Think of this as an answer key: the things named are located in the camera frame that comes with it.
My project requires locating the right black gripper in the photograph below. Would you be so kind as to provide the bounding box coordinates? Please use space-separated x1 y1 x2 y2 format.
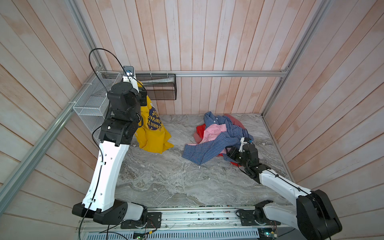
225 144 248 169

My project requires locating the yellow printed t-shirt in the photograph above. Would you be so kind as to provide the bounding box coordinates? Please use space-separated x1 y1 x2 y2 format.
135 82 174 154

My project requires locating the blue checkered shirt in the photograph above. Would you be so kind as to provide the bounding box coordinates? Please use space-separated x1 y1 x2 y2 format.
182 112 254 165

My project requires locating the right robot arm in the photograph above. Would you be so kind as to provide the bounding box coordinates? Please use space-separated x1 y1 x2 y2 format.
226 141 343 240

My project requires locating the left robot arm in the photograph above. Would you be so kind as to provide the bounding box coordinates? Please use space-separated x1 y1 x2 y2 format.
72 79 147 225

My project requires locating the maroon cloth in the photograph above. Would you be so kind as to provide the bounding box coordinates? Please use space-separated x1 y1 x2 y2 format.
193 114 245 144

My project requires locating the pink cloth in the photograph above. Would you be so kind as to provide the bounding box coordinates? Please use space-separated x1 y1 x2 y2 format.
190 124 227 146

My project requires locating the red cloth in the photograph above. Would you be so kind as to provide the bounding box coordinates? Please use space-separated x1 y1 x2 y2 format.
191 124 245 165

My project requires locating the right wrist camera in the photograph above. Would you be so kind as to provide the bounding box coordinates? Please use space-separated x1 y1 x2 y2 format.
239 137 252 153

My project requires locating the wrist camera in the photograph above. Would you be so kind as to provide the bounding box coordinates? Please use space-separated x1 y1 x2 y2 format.
122 66 139 92
239 137 252 153

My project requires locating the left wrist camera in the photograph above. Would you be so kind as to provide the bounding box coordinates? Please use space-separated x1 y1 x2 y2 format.
122 66 139 92

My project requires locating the white wire mesh shelf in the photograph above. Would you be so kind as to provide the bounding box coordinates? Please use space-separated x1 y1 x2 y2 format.
73 71 122 141

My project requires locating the black wire mesh basket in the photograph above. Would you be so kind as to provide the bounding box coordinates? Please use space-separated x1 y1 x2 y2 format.
136 73 178 102

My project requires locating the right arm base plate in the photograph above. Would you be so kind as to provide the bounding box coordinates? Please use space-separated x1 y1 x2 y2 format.
235 209 281 227

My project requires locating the aluminium mounting rail base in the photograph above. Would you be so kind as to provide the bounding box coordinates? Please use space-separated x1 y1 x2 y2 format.
74 206 304 240

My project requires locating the horizontal aluminium frame bar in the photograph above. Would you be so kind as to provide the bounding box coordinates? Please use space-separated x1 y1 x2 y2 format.
100 69 288 78

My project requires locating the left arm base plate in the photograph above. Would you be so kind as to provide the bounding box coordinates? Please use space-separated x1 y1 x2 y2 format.
121 212 162 229

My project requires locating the left aluminium frame bar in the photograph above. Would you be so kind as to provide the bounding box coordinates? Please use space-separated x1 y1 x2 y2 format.
1 70 99 215

